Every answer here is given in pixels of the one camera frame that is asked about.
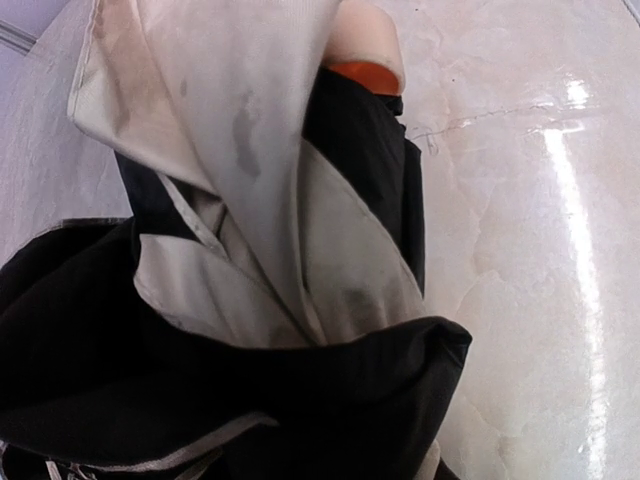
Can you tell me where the beige folding umbrella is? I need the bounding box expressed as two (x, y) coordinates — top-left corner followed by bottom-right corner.
(1, 1), (471, 479)

